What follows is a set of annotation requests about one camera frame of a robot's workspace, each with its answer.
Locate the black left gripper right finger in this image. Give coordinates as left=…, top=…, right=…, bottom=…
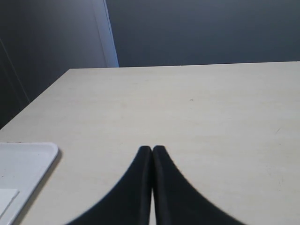
left=153, top=145, right=243, bottom=225

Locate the white plastic tray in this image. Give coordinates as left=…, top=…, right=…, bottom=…
left=0, top=142, right=59, bottom=225

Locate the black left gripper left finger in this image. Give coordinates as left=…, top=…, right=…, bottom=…
left=69, top=146, right=153, bottom=225

